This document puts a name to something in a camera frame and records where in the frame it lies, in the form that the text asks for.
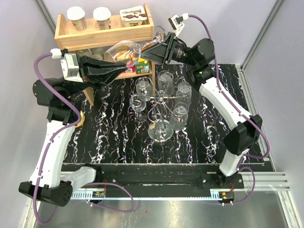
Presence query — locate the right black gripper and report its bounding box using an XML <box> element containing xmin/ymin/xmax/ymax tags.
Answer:
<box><xmin>137</xmin><ymin>33</ymin><xmax>197</xmax><ymax>67</ymax></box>

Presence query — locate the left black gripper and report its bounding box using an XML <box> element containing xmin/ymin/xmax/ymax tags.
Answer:
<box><xmin>65</xmin><ymin>54</ymin><xmax>129</xmax><ymax>98</ymax></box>

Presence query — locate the ribbed goblet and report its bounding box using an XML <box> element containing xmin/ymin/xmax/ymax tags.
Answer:
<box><xmin>170</xmin><ymin>103</ymin><xmax>189</xmax><ymax>131</ymax></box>
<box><xmin>135</xmin><ymin>77</ymin><xmax>152</xmax><ymax>101</ymax></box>
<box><xmin>175</xmin><ymin>82</ymin><xmax>192</xmax><ymax>106</ymax></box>
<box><xmin>157</xmin><ymin>70</ymin><xmax>174</xmax><ymax>95</ymax></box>

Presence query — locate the clear stemmed wine glass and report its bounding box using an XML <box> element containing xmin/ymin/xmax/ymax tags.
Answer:
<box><xmin>130</xmin><ymin>94</ymin><xmax>147</xmax><ymax>123</ymax></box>
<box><xmin>104</xmin><ymin>26</ymin><xmax>167</xmax><ymax>68</ymax></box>

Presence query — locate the round yellow wooden coaster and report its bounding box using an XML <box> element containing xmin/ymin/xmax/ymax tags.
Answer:
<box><xmin>76</xmin><ymin>111</ymin><xmax>85</xmax><ymax>128</ymax></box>

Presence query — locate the chrome wine glass rack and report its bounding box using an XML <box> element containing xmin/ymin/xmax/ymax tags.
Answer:
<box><xmin>143</xmin><ymin>79</ymin><xmax>177</xmax><ymax>144</ymax></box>

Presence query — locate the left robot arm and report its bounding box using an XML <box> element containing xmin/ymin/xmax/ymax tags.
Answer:
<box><xmin>19</xmin><ymin>52</ymin><xmax>126</xmax><ymax>207</ymax></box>

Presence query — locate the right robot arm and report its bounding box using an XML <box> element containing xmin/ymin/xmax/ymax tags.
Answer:
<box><xmin>141</xmin><ymin>32</ymin><xmax>262</xmax><ymax>188</ymax></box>

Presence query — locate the right clear glass bottle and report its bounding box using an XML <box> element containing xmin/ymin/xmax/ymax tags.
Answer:
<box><xmin>91</xmin><ymin>47</ymin><xmax>105</xmax><ymax>61</ymax></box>

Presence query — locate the clear glass bottle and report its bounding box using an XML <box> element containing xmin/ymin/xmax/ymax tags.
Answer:
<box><xmin>76</xmin><ymin>49</ymin><xmax>92</xmax><ymax>57</ymax></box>
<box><xmin>91</xmin><ymin>47</ymin><xmax>105</xmax><ymax>61</ymax></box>

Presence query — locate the left clear glass bottle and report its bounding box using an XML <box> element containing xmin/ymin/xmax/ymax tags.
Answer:
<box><xmin>76</xmin><ymin>49</ymin><xmax>92</xmax><ymax>57</ymax></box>

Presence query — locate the green Scrub Daddy box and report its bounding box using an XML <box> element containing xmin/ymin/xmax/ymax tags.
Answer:
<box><xmin>134</xmin><ymin>58</ymin><xmax>150</xmax><ymax>74</ymax></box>

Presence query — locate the pink sponge box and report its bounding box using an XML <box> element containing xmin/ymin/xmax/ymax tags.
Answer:
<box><xmin>125</xmin><ymin>66</ymin><xmax>135</xmax><ymax>73</ymax></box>

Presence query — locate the wooden two-tier shelf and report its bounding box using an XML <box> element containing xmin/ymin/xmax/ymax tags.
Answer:
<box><xmin>54</xmin><ymin>3</ymin><xmax>156</xmax><ymax>106</ymax></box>

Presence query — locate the Chobani yogurt tub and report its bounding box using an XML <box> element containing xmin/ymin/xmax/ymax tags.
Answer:
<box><xmin>120</xmin><ymin>6</ymin><xmax>147</xmax><ymax>27</ymax></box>

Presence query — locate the right white lidded cup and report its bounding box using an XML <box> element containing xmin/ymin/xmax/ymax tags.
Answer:
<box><xmin>93</xmin><ymin>7</ymin><xmax>111</xmax><ymax>30</ymax></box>

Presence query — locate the white lidded cup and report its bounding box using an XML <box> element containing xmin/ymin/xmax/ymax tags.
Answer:
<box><xmin>93</xmin><ymin>7</ymin><xmax>111</xmax><ymax>30</ymax></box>
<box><xmin>66</xmin><ymin>6</ymin><xmax>86</xmax><ymax>31</ymax></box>

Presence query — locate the left white lidded cup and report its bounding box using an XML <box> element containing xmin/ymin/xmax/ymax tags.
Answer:
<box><xmin>66</xmin><ymin>6</ymin><xmax>86</xmax><ymax>31</ymax></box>

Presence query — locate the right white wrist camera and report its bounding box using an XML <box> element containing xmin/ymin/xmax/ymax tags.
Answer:
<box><xmin>168</xmin><ymin>13</ymin><xmax>189</xmax><ymax>36</ymax></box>

